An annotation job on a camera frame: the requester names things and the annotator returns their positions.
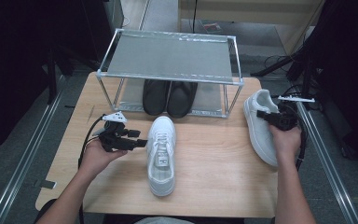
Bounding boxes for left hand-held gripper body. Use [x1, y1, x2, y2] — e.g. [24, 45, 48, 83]
[99, 111, 129, 153]

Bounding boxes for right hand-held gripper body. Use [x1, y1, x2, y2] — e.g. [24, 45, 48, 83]
[269, 94, 316, 132]

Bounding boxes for white sneaker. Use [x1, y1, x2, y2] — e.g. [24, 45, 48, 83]
[242, 89, 293, 167]
[146, 116, 177, 198]

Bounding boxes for black slipper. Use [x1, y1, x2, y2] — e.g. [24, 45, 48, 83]
[143, 78, 171, 117]
[167, 81, 199, 119]

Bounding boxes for metal frame shoe rack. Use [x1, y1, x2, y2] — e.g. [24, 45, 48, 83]
[96, 28, 245, 119]

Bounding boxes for person's right hand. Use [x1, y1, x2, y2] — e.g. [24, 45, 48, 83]
[268, 124, 302, 165]

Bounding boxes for person's left hand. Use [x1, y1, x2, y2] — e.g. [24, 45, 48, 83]
[78, 138, 129, 178]

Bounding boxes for black stand legs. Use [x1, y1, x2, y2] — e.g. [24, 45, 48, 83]
[250, 46, 313, 110]

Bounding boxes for black curtain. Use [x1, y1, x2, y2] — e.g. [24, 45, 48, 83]
[0, 0, 119, 158]
[304, 0, 358, 167]

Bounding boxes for person's grey clothing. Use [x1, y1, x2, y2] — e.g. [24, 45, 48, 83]
[134, 217, 197, 224]

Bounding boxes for grey tape strip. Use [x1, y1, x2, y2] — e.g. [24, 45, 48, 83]
[34, 179, 58, 190]

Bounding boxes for red labelled flat packet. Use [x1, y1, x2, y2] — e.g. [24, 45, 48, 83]
[200, 20, 223, 35]

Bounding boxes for wooden cabinet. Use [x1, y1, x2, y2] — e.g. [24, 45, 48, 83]
[178, 0, 324, 55]

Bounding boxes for left hand-held gripper cable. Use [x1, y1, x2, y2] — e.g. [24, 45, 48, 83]
[77, 115, 106, 224]

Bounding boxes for hand-held gripper cable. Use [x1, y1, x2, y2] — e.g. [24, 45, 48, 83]
[294, 105, 309, 173]
[77, 115, 106, 224]

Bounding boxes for right hand-held gripper cable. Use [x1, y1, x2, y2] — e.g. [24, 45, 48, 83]
[294, 105, 309, 173]

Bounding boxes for black floor cables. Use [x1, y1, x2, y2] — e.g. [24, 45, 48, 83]
[262, 55, 311, 116]

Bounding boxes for metal floor rail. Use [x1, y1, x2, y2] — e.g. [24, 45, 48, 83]
[294, 99, 358, 224]
[0, 74, 67, 224]

